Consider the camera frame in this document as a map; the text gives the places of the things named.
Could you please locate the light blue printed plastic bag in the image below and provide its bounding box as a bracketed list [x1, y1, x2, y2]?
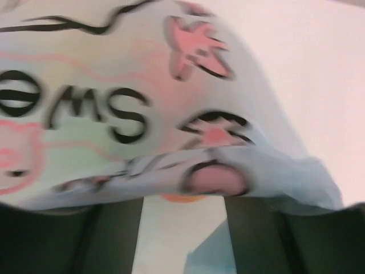
[1, 1, 343, 273]

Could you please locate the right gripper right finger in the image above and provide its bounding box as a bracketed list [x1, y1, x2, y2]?
[225, 198, 364, 273]

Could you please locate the orange fake peach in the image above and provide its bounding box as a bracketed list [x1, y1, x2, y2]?
[161, 194, 206, 203]

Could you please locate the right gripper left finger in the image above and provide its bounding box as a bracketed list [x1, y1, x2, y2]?
[1, 199, 143, 273]

